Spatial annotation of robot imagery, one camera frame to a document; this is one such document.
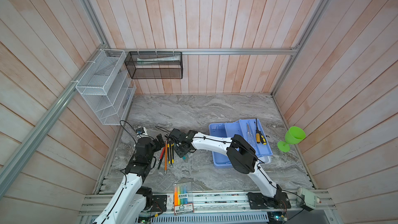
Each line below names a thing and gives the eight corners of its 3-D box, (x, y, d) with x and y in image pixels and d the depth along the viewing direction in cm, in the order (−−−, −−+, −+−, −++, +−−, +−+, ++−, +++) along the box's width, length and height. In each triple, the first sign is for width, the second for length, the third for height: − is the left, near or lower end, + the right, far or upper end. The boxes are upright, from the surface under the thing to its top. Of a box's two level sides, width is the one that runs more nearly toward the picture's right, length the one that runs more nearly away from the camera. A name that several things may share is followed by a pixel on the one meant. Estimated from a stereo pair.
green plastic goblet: (277, 152, 93) (291, 138, 79) (273, 140, 98) (285, 126, 84) (292, 152, 93) (308, 138, 79) (287, 140, 98) (301, 126, 84)
